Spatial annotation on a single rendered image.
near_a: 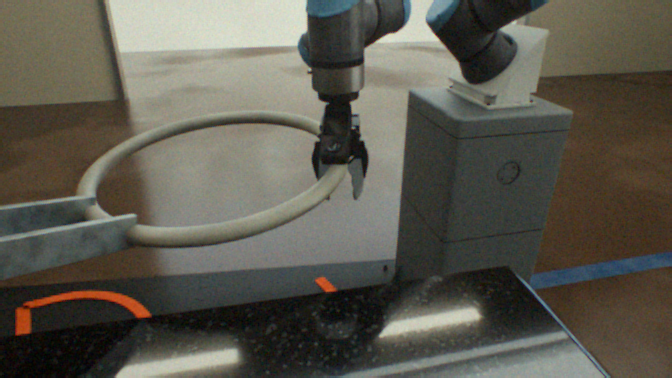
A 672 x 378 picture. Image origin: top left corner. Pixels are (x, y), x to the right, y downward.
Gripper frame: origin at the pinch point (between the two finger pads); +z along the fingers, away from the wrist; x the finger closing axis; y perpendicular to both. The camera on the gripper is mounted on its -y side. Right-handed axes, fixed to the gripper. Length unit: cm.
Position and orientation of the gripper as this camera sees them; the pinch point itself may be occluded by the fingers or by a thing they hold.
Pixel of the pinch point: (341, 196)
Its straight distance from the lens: 82.2
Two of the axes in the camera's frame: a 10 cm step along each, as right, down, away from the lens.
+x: -10.0, 0.0, 0.8
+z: 0.4, 8.7, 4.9
